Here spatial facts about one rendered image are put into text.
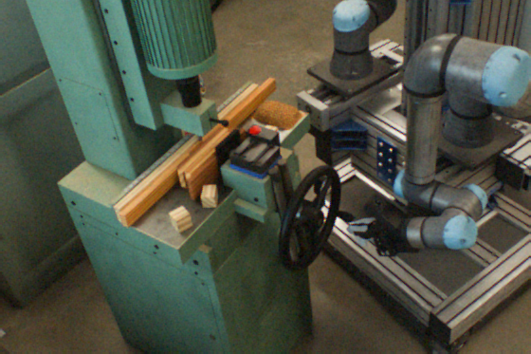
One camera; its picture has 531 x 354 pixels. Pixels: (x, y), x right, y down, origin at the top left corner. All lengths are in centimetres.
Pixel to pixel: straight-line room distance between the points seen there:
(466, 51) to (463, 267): 116
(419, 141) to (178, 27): 61
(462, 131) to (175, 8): 87
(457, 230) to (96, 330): 155
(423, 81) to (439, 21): 54
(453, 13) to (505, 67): 65
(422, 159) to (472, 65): 31
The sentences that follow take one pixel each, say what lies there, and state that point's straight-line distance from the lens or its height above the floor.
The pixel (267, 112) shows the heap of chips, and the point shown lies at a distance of 177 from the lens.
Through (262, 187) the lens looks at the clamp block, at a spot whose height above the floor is 95.
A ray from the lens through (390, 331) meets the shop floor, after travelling 236.
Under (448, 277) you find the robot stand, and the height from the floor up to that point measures 21.
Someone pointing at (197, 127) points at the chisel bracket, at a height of 103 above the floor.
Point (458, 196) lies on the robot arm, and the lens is 155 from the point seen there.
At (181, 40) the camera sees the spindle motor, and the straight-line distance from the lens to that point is 141.
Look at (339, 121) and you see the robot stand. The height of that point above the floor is 69.
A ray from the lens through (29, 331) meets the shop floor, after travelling 266.
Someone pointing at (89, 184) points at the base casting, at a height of 80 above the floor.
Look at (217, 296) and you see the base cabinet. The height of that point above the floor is 62.
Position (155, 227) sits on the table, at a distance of 152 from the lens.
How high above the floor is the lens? 195
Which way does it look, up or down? 39 degrees down
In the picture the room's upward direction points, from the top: 7 degrees counter-clockwise
